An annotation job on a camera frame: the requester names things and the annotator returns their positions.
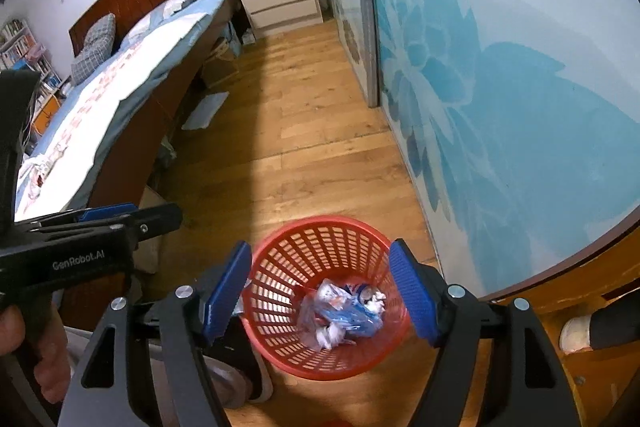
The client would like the person's left hand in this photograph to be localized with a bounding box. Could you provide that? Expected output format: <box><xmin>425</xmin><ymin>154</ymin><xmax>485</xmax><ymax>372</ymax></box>
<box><xmin>0</xmin><ymin>294</ymin><xmax>72</xmax><ymax>403</ymax></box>

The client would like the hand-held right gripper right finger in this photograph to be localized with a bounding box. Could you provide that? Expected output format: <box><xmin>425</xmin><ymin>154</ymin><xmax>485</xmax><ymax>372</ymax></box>
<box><xmin>389</xmin><ymin>238</ymin><xmax>583</xmax><ymax>427</ymax></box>

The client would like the floral sliding wardrobe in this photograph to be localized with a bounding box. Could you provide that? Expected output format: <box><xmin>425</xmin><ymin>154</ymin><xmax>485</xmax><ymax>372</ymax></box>
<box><xmin>305</xmin><ymin>0</ymin><xmax>640</xmax><ymax>299</ymax></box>

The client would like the pile of paper trash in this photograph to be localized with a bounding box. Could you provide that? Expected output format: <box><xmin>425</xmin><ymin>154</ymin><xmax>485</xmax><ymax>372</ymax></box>
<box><xmin>299</xmin><ymin>278</ymin><xmax>385</xmax><ymax>351</ymax></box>

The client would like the white flat panel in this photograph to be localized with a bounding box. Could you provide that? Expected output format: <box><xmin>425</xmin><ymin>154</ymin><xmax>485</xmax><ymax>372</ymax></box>
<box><xmin>181</xmin><ymin>92</ymin><xmax>230</xmax><ymax>131</ymax></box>

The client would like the dark leg with white tip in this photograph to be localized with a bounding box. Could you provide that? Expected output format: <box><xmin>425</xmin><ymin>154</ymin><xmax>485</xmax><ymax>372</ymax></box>
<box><xmin>559</xmin><ymin>303</ymin><xmax>640</xmax><ymax>353</ymax></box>

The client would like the grey checkered pillow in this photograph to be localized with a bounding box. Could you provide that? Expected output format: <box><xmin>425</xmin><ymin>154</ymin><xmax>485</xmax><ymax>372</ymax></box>
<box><xmin>70</xmin><ymin>13</ymin><xmax>117</xmax><ymax>80</ymax></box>

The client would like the white and blue pillow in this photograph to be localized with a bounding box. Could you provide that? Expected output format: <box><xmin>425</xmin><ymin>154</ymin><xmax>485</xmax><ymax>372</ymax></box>
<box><xmin>122</xmin><ymin>0</ymin><xmax>197</xmax><ymax>46</ymax></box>

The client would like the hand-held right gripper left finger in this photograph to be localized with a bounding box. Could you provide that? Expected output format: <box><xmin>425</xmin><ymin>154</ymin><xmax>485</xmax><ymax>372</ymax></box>
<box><xmin>60</xmin><ymin>240</ymin><xmax>253</xmax><ymax>427</ymax></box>

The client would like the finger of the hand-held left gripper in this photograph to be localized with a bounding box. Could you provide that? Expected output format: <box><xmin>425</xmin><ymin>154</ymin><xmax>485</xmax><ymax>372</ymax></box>
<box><xmin>19</xmin><ymin>203</ymin><xmax>140</xmax><ymax>233</ymax></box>
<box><xmin>121</xmin><ymin>203</ymin><xmax>184</xmax><ymax>253</ymax></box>

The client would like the black slipper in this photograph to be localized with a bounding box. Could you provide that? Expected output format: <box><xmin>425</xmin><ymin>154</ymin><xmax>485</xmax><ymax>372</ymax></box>
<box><xmin>202</xmin><ymin>332</ymin><xmax>275</xmax><ymax>408</ymax></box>

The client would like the blue bed sheet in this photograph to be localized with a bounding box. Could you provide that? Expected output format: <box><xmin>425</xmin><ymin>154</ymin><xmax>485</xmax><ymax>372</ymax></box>
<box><xmin>15</xmin><ymin>0</ymin><xmax>234</xmax><ymax>224</ymax></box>

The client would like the white bookshelf with books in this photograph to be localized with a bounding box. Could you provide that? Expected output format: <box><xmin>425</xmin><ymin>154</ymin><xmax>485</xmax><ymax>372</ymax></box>
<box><xmin>0</xmin><ymin>19</ymin><xmax>72</xmax><ymax>144</ymax></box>

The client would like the white paper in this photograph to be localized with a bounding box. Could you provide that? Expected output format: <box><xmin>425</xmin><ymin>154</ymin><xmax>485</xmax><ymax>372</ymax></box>
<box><xmin>362</xmin><ymin>290</ymin><xmax>387</xmax><ymax>314</ymax></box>
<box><xmin>314</xmin><ymin>326</ymin><xmax>347</xmax><ymax>349</ymax></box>

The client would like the red plastic mesh basket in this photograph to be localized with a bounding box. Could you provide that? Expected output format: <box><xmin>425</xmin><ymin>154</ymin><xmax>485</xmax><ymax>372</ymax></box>
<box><xmin>240</xmin><ymin>217</ymin><xmax>414</xmax><ymax>379</ymax></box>

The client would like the orange wooden furniture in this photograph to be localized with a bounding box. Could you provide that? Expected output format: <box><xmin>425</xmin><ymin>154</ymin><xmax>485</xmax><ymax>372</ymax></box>
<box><xmin>477</xmin><ymin>218</ymin><xmax>640</xmax><ymax>427</ymax></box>

